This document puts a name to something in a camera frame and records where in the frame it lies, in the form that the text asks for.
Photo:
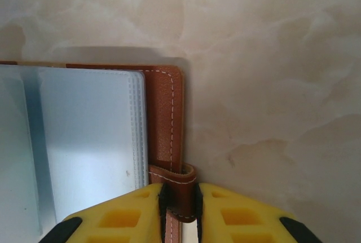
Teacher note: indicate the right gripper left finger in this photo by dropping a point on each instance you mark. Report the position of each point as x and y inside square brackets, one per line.
[127, 226]

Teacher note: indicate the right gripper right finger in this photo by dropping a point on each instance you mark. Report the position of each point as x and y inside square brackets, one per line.
[239, 226]

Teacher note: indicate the brown leather card holder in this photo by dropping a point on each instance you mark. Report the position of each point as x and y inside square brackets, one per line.
[163, 113]

